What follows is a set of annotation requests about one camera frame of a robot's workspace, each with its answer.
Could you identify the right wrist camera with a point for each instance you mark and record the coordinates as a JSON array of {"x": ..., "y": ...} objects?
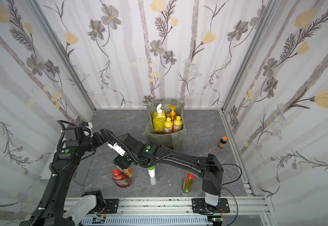
[{"x": 117, "y": 148}]

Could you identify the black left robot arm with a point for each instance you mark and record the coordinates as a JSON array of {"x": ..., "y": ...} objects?
[{"x": 74, "y": 142}]

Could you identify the orange bottle yellow cap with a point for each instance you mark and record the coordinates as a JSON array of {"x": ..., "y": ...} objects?
[
  {"x": 128, "y": 172},
  {"x": 177, "y": 124},
  {"x": 168, "y": 126}
]

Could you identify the large yellow pump soap bottle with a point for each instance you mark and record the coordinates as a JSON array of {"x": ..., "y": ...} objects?
[{"x": 158, "y": 119}]

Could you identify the small bottle orange cap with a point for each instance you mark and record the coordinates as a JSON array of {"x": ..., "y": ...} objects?
[{"x": 222, "y": 142}]

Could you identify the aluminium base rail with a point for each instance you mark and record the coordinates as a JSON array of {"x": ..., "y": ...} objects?
[{"x": 159, "y": 211}]

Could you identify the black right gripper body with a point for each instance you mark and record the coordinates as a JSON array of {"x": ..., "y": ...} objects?
[{"x": 123, "y": 162}]

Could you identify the green fabric shopping bag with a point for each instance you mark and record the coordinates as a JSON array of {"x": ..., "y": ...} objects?
[{"x": 174, "y": 141}]

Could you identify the green bottle red cap front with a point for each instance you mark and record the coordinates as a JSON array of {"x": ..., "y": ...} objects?
[{"x": 187, "y": 183}]

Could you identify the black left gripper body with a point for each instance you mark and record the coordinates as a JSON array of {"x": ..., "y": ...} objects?
[{"x": 103, "y": 134}]

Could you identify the white bottle green cap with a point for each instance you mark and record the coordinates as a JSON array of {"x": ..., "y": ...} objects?
[{"x": 152, "y": 175}]

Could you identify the large orange pump soap bottle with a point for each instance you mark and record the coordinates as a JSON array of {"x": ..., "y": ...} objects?
[{"x": 172, "y": 113}]

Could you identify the red soap bottle red cap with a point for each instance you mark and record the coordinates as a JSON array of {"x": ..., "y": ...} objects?
[{"x": 120, "y": 179}]

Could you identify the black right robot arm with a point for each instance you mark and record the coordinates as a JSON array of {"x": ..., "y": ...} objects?
[{"x": 208, "y": 168}]

